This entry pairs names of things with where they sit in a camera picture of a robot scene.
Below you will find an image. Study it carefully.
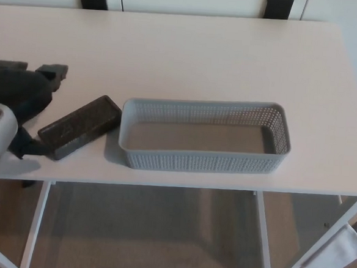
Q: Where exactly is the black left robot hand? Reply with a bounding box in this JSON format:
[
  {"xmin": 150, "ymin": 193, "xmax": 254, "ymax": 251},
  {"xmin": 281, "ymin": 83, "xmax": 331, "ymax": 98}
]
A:
[{"xmin": 0, "ymin": 59, "xmax": 70, "ymax": 163}]

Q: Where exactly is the dark felt board eraser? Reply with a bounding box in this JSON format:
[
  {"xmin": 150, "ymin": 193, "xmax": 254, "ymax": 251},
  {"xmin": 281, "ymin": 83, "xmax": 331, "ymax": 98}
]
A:
[{"xmin": 35, "ymin": 90, "xmax": 124, "ymax": 166}]

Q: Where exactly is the grey perforated plastic basket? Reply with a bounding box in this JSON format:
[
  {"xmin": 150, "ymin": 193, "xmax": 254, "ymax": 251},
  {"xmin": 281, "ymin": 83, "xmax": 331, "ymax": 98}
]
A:
[{"xmin": 116, "ymin": 90, "xmax": 296, "ymax": 181}]

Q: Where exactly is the white fabric hanging pocket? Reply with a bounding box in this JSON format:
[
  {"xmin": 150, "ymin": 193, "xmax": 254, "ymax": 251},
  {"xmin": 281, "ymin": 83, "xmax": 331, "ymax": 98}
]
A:
[{"xmin": 303, "ymin": 220, "xmax": 357, "ymax": 268}]

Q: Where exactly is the white metal frame desk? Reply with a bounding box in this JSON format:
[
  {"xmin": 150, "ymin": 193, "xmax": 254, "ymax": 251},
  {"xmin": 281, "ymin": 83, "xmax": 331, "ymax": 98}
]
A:
[{"xmin": 0, "ymin": 0, "xmax": 357, "ymax": 268}]

